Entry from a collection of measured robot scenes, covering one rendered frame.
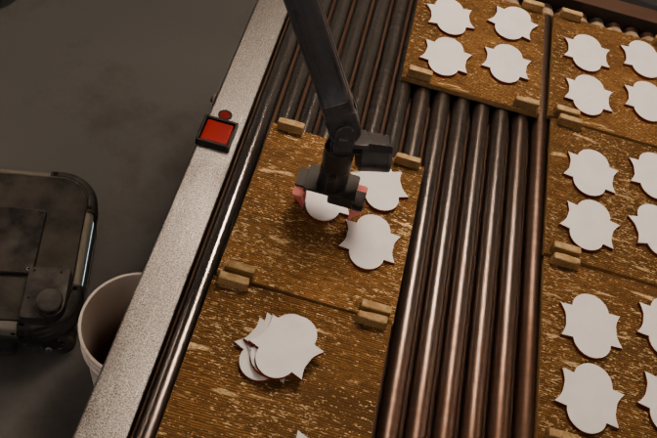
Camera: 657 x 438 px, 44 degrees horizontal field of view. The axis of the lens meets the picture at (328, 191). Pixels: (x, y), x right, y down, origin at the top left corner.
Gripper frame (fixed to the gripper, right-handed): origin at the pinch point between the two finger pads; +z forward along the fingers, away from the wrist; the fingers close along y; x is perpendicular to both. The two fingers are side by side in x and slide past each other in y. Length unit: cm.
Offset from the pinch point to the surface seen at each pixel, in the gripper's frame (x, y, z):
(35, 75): -95, 122, 89
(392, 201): -7.6, -12.8, 1.1
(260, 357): 36.4, 3.5, -1.3
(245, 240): 11.7, 13.5, 1.0
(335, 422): 42.6, -12.1, 2.4
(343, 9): -67, 11, 2
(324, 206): -1.1, 0.6, 0.5
